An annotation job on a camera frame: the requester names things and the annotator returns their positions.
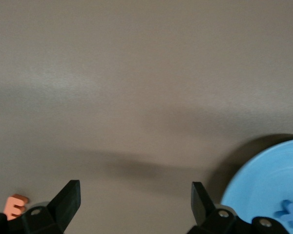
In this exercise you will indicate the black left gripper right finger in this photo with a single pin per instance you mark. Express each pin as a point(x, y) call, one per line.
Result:
point(205, 214)

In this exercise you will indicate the blue letter X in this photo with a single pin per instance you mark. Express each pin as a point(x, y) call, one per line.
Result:
point(291, 213)

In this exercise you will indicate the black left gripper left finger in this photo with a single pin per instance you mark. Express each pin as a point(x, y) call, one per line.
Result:
point(61, 207)

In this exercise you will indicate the orange letter E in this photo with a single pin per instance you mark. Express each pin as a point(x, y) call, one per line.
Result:
point(14, 204)

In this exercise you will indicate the blue plate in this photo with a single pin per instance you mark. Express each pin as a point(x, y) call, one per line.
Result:
point(263, 175)

